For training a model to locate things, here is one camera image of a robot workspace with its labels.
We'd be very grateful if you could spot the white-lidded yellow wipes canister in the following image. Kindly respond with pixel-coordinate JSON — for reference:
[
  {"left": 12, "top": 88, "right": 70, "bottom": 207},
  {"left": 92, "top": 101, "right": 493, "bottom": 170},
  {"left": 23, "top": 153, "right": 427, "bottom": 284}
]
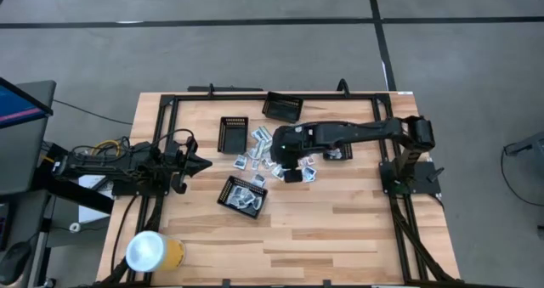
[{"left": 124, "top": 229, "right": 187, "bottom": 274}]

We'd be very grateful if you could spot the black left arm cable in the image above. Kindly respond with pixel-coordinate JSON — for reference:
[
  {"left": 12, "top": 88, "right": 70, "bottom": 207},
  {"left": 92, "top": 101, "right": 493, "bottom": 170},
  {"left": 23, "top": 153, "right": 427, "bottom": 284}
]
[{"left": 149, "top": 127, "right": 197, "bottom": 153}]

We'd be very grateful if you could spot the black aluminium table frame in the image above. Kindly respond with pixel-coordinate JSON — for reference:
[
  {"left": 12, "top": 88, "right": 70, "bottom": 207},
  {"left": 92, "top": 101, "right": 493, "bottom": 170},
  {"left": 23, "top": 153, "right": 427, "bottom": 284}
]
[{"left": 91, "top": 78, "right": 468, "bottom": 288}]

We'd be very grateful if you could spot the black floor cable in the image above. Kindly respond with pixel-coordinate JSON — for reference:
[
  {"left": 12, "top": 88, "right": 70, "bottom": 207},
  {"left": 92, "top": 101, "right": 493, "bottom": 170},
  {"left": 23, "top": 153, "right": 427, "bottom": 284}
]
[
  {"left": 499, "top": 146, "right": 544, "bottom": 209},
  {"left": 52, "top": 98, "right": 134, "bottom": 127}
]

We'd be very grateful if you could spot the grey rolling cart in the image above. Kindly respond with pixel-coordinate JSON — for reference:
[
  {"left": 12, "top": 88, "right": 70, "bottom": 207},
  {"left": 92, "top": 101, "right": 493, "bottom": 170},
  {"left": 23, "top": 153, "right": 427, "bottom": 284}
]
[{"left": 502, "top": 129, "right": 544, "bottom": 158}]

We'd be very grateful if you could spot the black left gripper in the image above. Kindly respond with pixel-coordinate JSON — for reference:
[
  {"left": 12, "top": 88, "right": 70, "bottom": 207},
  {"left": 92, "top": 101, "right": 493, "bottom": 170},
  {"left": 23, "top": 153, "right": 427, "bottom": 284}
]
[{"left": 161, "top": 137, "right": 213, "bottom": 195}]

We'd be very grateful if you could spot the black computer mouse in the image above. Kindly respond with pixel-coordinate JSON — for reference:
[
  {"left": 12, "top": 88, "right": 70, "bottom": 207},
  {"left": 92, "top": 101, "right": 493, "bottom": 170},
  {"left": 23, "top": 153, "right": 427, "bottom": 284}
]
[{"left": 0, "top": 240, "right": 32, "bottom": 286}]

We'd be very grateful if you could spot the black computer monitor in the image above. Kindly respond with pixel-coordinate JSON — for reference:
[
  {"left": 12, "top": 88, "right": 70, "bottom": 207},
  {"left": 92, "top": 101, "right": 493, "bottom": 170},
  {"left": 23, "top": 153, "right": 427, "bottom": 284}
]
[{"left": 0, "top": 76, "right": 54, "bottom": 130}]

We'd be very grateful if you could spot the black slotted plastic basket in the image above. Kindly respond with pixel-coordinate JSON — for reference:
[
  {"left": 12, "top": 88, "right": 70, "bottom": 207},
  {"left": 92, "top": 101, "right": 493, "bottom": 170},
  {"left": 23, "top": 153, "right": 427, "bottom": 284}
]
[
  {"left": 321, "top": 143, "right": 354, "bottom": 161},
  {"left": 261, "top": 91, "right": 305, "bottom": 124},
  {"left": 217, "top": 116, "right": 250, "bottom": 155},
  {"left": 216, "top": 175, "right": 269, "bottom": 220}
]

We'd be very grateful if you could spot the black thin cable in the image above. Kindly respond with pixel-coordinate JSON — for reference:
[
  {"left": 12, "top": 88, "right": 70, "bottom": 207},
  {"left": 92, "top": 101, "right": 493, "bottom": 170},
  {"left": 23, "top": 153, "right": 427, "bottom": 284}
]
[{"left": 109, "top": 193, "right": 140, "bottom": 277}]

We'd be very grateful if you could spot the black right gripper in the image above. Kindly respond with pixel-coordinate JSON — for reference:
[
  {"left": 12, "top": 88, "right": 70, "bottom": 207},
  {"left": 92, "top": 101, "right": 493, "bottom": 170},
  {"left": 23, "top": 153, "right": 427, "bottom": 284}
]
[{"left": 271, "top": 125, "right": 310, "bottom": 184}]

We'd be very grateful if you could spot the grey desk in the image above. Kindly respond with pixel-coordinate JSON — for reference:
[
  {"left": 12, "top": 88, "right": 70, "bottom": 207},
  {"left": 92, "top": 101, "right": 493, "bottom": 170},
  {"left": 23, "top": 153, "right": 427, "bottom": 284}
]
[{"left": 0, "top": 79, "right": 58, "bottom": 196}]

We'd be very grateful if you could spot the yellow cable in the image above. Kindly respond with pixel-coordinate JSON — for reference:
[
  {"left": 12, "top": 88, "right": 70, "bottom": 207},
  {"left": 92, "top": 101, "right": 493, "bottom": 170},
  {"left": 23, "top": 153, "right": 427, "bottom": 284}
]
[{"left": 90, "top": 138, "right": 123, "bottom": 156}]

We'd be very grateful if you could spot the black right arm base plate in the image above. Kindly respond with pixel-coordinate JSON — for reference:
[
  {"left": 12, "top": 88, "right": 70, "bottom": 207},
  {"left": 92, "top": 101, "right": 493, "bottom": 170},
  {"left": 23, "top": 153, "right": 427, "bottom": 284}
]
[{"left": 378, "top": 160, "right": 443, "bottom": 196}]

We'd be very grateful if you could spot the black diagonal support beam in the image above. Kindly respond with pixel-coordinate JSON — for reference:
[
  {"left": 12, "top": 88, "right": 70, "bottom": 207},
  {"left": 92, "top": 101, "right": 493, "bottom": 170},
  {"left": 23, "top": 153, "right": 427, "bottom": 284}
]
[{"left": 31, "top": 167, "right": 116, "bottom": 216}]

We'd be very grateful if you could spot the white paper sheet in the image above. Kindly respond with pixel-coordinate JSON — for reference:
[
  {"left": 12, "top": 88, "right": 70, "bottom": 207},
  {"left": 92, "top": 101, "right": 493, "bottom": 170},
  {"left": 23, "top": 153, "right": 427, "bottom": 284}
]
[{"left": 77, "top": 174, "right": 114, "bottom": 224}]

